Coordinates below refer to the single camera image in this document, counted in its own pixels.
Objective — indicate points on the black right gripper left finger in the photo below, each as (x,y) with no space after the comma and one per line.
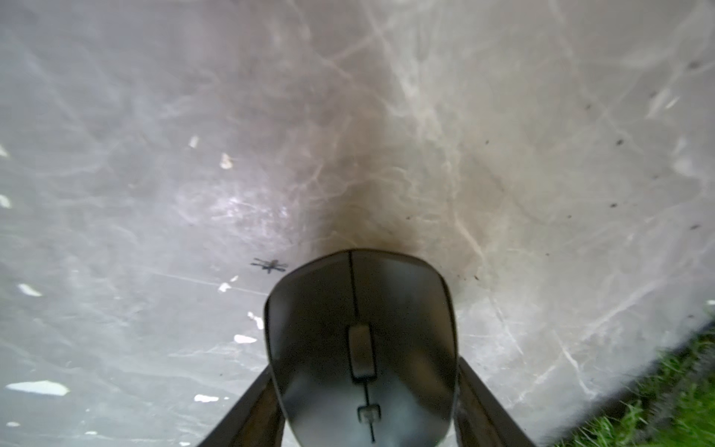
(255,420)

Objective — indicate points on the black rounded wireless mouse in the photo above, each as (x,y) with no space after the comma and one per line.
(362,346)

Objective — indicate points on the green artificial grass mat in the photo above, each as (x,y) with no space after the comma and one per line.
(672,407)

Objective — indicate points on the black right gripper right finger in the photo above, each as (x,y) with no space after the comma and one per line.
(479,418)

